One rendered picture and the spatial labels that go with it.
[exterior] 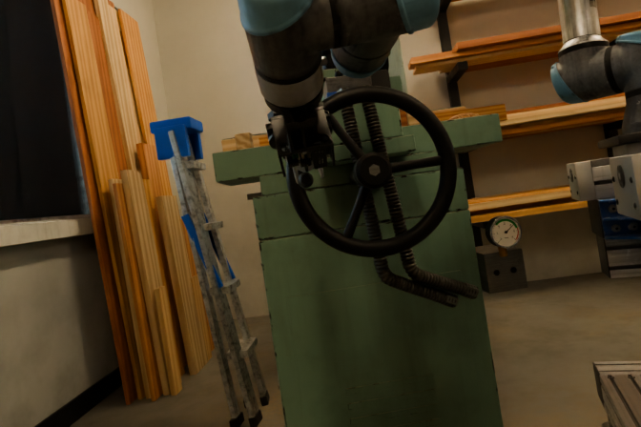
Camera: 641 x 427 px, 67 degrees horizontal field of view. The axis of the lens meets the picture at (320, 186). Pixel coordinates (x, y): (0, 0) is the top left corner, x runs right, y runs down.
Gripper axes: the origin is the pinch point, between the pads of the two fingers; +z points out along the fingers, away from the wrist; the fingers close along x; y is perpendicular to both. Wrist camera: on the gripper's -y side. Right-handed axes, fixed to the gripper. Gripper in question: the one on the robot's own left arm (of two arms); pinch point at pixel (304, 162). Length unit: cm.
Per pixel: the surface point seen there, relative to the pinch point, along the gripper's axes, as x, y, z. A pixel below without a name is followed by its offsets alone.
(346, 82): 11.4, -19.8, 6.8
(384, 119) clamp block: 16.7, -11.7, 9.9
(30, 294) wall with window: -113, -42, 115
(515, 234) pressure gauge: 37.3, 10.4, 25.8
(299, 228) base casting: -3.3, -1.4, 25.9
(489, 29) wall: 156, -197, 188
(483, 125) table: 38.6, -12.5, 20.5
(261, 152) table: -7.5, -16.0, 18.0
